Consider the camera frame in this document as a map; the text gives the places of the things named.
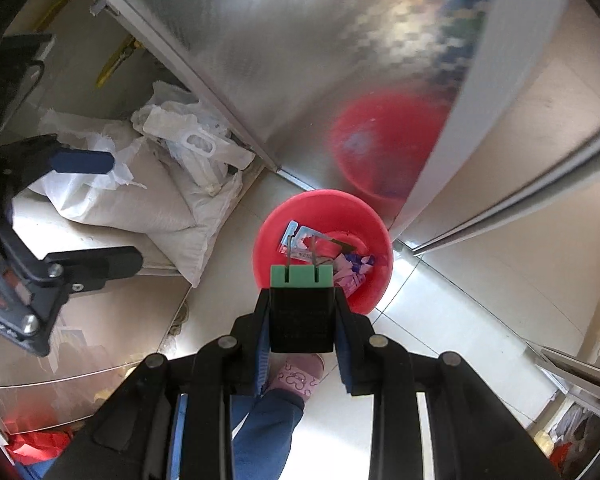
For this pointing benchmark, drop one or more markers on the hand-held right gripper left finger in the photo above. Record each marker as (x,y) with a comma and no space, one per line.
(262,345)

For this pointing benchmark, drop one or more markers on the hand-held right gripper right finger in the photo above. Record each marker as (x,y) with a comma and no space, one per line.
(342,350)

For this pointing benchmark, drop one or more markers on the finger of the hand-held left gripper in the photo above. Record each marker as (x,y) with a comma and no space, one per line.
(100,265)
(82,161)

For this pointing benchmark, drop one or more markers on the black charger with green face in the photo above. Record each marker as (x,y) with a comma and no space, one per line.
(302,320)

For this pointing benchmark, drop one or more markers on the red plastic basin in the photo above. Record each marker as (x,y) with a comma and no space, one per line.
(272,240)

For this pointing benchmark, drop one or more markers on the pink slipper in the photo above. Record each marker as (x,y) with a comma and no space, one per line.
(297,375)

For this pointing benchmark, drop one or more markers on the large white woven sack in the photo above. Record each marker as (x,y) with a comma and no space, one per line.
(130,195)

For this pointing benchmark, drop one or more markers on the person's blue trouser leg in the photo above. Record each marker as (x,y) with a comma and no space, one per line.
(265,435)

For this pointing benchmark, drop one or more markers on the yellow gas pipe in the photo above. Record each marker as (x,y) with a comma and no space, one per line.
(112,67)

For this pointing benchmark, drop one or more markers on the small white woven sack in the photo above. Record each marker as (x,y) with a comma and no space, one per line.
(205,230)

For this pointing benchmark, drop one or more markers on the white plastic bag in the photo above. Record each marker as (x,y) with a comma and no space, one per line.
(190,130)

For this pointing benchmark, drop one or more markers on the red plastic bag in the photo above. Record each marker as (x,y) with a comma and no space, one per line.
(37,445)

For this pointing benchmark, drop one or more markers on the steel cabinet door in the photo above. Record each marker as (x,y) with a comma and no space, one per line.
(280,60)

